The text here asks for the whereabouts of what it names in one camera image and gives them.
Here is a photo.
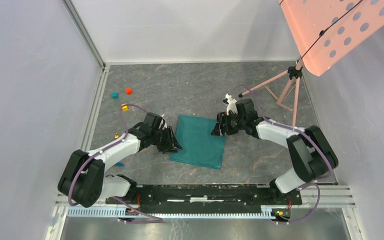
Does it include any teal cloth napkin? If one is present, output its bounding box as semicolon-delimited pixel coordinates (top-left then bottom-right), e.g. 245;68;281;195
169;115;225;169

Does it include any pink perforated panel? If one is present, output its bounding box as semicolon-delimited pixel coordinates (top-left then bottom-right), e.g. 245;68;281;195
279;0;384;77

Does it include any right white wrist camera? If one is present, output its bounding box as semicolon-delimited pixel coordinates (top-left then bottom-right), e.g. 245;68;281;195
223;93;238;115

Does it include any pink tripod stand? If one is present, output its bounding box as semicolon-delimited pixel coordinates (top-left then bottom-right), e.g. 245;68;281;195
238;57;304;127

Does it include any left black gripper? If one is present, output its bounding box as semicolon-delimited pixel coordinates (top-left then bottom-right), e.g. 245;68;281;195
150;126;183;154

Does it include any teal cube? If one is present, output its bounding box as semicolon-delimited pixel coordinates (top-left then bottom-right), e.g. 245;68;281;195
111;92;119;99

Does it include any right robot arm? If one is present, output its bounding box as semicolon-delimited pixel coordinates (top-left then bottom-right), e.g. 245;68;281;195
211;94;339;204

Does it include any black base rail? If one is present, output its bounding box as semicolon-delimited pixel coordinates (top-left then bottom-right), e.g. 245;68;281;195
122;184;303;214

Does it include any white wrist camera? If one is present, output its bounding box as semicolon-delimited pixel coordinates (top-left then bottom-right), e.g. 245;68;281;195
159;115;168;130
223;93;238;115

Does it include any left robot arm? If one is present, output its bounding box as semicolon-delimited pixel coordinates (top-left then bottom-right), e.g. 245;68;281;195
57;112;183;208

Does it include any yellow cube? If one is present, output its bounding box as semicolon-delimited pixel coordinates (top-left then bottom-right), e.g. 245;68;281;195
120;104;129;111

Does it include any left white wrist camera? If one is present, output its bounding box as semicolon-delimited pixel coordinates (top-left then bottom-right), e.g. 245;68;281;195
159;115;168;130

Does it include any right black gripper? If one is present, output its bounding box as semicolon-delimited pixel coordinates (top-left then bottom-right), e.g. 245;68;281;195
210;111;246;137

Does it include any orange cube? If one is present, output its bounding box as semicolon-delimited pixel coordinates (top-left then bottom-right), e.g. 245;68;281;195
125;88;133;95

